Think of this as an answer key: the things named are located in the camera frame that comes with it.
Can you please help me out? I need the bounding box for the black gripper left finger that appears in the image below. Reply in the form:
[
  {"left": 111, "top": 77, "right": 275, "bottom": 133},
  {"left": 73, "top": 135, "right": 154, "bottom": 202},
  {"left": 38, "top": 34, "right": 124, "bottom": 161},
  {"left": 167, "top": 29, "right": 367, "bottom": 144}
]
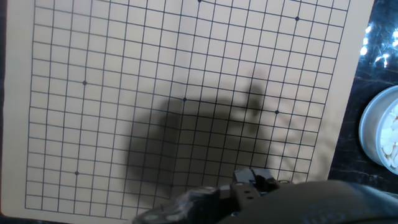
[{"left": 132, "top": 185, "right": 233, "bottom": 224}]

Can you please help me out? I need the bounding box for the white bowl of white stones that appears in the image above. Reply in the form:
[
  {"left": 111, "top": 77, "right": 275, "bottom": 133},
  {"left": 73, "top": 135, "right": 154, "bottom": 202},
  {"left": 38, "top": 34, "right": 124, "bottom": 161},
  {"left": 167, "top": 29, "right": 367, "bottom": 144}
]
[{"left": 358, "top": 85, "right": 398, "bottom": 175}]

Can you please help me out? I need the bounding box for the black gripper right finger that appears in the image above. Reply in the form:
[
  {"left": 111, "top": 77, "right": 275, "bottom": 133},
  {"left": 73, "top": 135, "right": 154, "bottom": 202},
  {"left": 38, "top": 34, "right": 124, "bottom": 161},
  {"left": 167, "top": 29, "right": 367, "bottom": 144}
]
[{"left": 229, "top": 167, "right": 281, "bottom": 213}]

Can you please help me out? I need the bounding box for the tan go board mat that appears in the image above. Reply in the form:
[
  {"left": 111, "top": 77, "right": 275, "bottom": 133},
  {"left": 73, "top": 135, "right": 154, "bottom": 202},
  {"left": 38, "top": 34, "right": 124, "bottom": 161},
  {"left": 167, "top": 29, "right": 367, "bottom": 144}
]
[{"left": 0, "top": 0, "right": 376, "bottom": 224}]

